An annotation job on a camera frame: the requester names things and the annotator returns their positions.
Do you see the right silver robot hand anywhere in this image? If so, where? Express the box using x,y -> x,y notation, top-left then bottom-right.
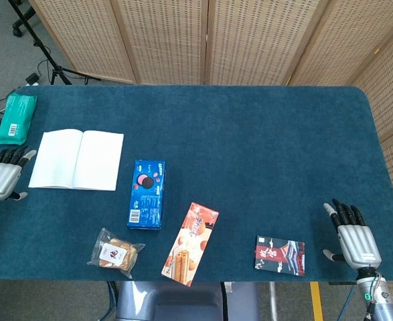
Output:
322,199 -> 384,270

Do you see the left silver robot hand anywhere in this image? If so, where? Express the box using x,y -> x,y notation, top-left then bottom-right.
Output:
0,145 -> 37,203

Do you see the white lined notebook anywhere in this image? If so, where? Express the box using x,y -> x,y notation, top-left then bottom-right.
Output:
27,128 -> 125,192

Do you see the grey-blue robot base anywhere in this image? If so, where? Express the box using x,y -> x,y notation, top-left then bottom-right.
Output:
115,280 -> 260,321

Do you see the green wet wipes pack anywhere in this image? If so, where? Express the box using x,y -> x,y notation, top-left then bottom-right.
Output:
0,92 -> 38,146

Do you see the black red souvenir box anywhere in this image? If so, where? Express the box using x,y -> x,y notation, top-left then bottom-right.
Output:
254,235 -> 306,277

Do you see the grey metal table leg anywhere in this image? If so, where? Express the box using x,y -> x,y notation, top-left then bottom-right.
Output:
268,281 -> 280,321

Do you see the black tripod stand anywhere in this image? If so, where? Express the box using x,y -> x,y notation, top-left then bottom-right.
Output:
8,0 -> 102,86

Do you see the bagged sliced cake pack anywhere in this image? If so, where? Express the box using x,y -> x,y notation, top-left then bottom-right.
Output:
86,227 -> 146,280

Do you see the blue velvet tablecloth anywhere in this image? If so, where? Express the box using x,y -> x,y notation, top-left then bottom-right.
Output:
0,85 -> 393,283

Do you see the blue Oreo cookie box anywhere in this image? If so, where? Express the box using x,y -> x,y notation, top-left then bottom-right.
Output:
127,159 -> 167,231

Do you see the black office chair base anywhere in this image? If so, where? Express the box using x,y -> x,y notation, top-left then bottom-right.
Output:
11,6 -> 36,38

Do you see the orange egg roll box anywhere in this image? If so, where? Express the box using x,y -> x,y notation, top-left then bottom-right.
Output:
161,201 -> 220,288

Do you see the wicker folding screen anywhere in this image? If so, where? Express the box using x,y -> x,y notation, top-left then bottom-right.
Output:
28,0 -> 393,321

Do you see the blue cable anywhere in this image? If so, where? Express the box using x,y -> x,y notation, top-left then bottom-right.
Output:
104,281 -> 121,321

